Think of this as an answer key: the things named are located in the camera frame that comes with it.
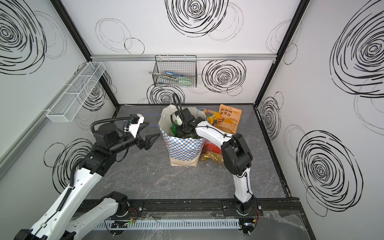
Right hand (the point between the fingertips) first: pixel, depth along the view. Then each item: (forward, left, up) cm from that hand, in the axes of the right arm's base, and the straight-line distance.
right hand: (179, 128), depth 91 cm
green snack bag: (-1, +4, +2) cm, 4 cm away
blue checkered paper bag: (-19, -3, +6) cm, 20 cm away
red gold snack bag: (-12, -19, -6) cm, 24 cm away
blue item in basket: (+26, +7, +23) cm, 35 cm away
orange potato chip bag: (+16, -35, -10) cm, 40 cm away
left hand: (-15, +9, +20) cm, 27 cm away
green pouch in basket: (+19, -2, +22) cm, 29 cm away
